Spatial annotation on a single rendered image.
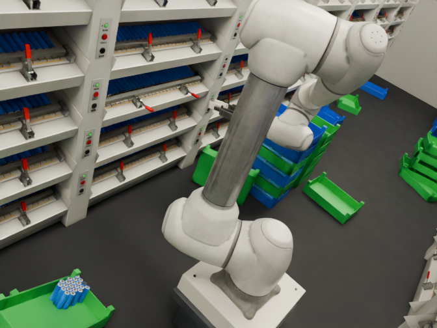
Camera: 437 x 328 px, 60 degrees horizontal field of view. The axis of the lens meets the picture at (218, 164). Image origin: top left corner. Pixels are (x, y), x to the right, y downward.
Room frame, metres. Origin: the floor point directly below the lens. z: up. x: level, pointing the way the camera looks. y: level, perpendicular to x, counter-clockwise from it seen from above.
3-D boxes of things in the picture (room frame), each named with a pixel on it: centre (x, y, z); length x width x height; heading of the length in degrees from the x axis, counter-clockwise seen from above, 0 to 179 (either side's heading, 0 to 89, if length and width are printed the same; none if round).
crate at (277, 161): (1.73, -0.25, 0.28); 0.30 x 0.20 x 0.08; 66
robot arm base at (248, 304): (0.84, -0.24, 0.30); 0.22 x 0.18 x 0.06; 150
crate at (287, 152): (1.73, -0.25, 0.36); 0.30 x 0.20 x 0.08; 66
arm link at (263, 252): (0.82, -0.22, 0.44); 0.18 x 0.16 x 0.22; 91
